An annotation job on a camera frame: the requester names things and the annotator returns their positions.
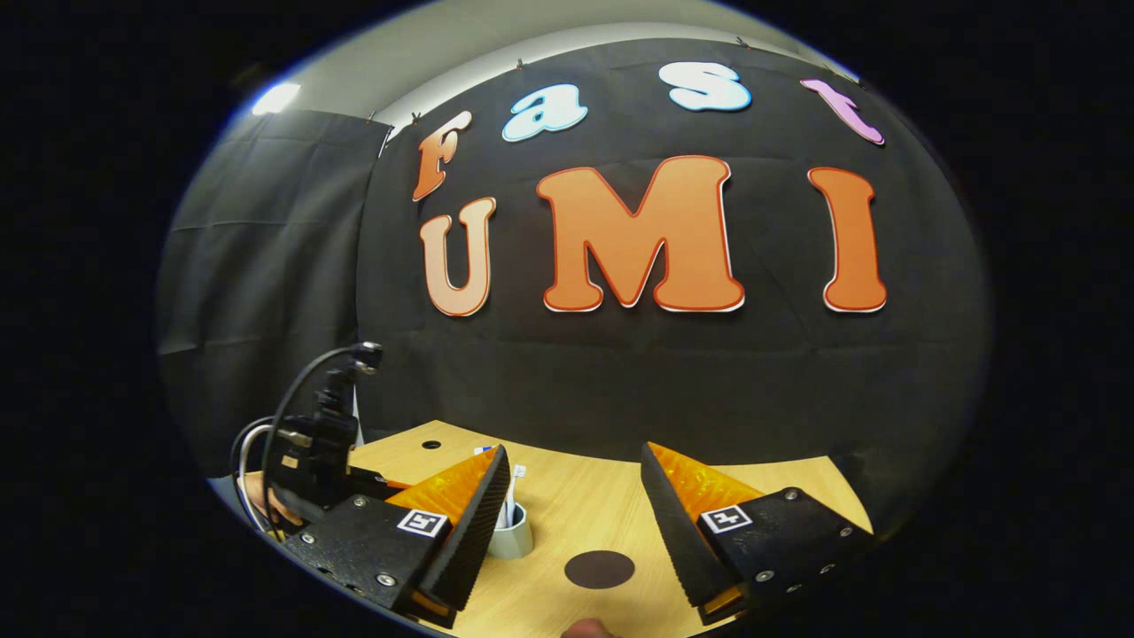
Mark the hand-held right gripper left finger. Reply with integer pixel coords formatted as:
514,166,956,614
282,443,512,630

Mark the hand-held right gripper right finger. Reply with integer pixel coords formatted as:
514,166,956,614
640,441,878,626

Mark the grey cup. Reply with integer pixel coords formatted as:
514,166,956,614
485,501,535,561

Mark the white toothbrush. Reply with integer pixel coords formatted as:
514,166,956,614
503,463,529,530

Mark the dark round coaster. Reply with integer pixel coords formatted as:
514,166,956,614
564,550,636,590

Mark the wooden desktop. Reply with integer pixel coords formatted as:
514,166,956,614
208,419,874,638

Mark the black backdrop cloth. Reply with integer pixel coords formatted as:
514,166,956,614
158,37,991,533

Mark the ceiling light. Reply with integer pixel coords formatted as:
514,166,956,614
251,82,302,116

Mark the black cable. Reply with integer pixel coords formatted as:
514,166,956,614
259,344,369,537

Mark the grey cable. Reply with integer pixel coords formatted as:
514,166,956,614
230,419,284,537

